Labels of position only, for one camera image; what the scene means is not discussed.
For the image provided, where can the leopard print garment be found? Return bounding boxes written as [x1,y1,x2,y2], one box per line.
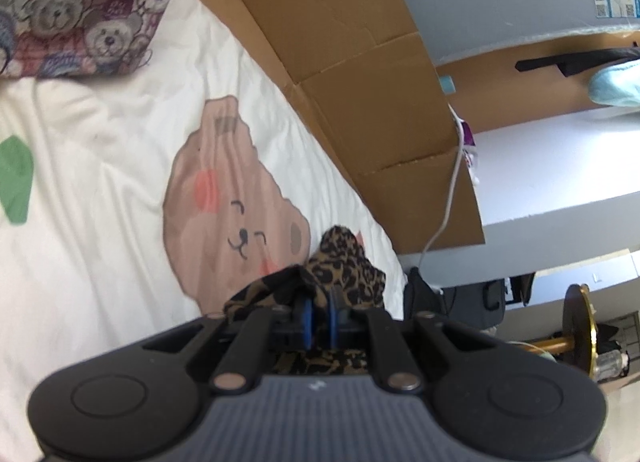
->
[224,226,386,375]

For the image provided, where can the purple white snack packet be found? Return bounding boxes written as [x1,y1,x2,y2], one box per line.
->
[450,107,480,186]

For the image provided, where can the cream cartoon bed sheet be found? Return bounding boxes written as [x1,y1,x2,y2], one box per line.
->
[1,0,406,461]

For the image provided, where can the gold round stand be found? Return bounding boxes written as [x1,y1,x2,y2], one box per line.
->
[518,285,598,380]

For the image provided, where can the brown cardboard sheet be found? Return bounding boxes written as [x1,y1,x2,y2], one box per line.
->
[202,0,485,254]

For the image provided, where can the teddy bear print pillow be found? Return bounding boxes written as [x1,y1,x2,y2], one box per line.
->
[1,0,170,78]

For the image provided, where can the white cable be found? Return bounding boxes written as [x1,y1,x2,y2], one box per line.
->
[416,106,469,273]

